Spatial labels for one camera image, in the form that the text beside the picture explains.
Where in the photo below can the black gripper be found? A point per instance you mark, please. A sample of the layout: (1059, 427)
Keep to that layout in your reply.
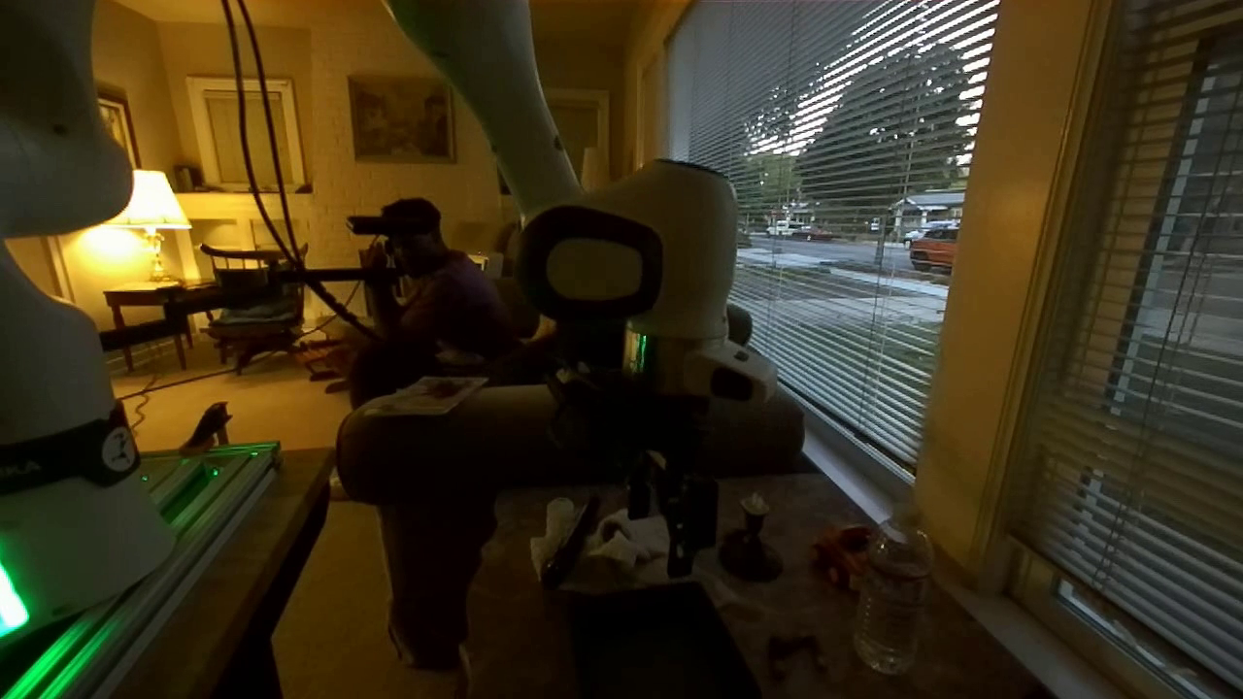
(665, 414)

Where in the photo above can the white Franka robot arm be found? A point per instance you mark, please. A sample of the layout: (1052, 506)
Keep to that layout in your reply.
(673, 247)

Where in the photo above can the white crumpled cloth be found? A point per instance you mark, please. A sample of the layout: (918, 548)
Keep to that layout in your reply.
(624, 545)

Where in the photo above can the dark chess piece figurine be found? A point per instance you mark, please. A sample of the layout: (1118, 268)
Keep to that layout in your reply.
(751, 545)

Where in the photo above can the small red orange objects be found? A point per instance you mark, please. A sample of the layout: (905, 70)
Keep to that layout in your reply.
(839, 559)

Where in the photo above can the clear plastic water bottle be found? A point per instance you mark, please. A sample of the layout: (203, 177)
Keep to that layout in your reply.
(890, 596)

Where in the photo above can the person in dark clothes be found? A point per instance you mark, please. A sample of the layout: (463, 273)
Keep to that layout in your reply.
(440, 304)

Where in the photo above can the white parked vehicle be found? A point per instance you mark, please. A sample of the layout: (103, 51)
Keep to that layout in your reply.
(787, 227)

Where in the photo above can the wide window blinds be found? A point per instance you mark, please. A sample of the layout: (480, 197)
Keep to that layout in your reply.
(857, 259)

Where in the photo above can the red parked car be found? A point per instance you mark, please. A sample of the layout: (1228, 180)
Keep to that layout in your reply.
(933, 251)

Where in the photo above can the dark wooden armchair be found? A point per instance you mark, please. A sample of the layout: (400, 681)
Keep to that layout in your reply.
(252, 311)

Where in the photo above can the small dark clamp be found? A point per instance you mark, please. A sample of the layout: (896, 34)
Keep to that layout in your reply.
(205, 427)

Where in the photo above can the large framed painting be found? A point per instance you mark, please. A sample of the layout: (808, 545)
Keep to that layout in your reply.
(400, 117)

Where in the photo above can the narrow window blinds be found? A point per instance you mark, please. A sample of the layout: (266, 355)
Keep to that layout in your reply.
(1140, 390)

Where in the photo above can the green lit robot platform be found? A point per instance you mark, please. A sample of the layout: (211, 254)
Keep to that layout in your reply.
(169, 545)

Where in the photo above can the dark side table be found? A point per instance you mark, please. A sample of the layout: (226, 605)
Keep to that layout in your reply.
(143, 311)

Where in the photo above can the lit table lamp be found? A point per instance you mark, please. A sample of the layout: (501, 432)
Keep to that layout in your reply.
(151, 206)

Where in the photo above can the small framed picture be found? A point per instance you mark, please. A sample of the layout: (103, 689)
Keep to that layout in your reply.
(116, 127)

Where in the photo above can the black video camera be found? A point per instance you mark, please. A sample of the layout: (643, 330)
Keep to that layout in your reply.
(366, 224)

